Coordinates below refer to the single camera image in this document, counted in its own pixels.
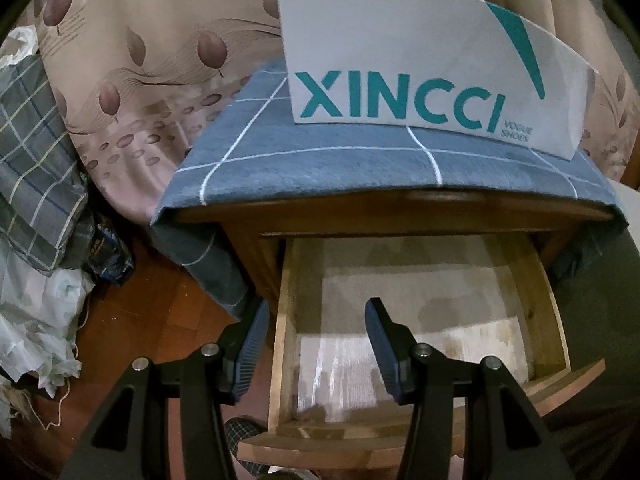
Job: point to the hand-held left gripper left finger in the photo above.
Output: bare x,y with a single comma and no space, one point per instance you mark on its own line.
250,355

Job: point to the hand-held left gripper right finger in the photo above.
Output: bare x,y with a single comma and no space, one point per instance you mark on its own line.
382,340

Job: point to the wooden drawer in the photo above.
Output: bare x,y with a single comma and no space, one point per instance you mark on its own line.
425,285

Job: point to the white shoe box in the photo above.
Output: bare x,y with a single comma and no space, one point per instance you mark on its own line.
400,35

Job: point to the person's plaid trouser leg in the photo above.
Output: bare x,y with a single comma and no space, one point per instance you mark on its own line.
240,432

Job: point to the wooden nightstand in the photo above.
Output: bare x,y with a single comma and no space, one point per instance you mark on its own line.
400,210

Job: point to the dark blue packet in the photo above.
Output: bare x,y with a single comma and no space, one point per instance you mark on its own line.
107,255

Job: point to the white crumpled plastic bag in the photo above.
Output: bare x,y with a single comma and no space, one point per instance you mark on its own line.
35,320

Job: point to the blue checked cloth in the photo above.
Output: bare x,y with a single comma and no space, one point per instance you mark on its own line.
325,125

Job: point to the leaf-printed curtain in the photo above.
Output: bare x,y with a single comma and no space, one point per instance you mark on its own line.
150,85

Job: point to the grey plaid bedding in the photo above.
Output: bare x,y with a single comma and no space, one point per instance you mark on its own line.
30,160

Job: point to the white crumpled cloth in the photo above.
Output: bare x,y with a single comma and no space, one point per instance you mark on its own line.
17,42

